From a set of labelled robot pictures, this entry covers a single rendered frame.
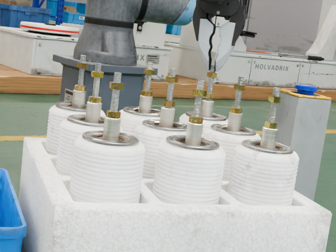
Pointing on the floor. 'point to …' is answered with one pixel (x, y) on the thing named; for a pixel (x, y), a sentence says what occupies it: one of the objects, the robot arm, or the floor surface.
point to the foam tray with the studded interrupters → (157, 219)
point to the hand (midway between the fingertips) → (212, 63)
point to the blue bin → (10, 216)
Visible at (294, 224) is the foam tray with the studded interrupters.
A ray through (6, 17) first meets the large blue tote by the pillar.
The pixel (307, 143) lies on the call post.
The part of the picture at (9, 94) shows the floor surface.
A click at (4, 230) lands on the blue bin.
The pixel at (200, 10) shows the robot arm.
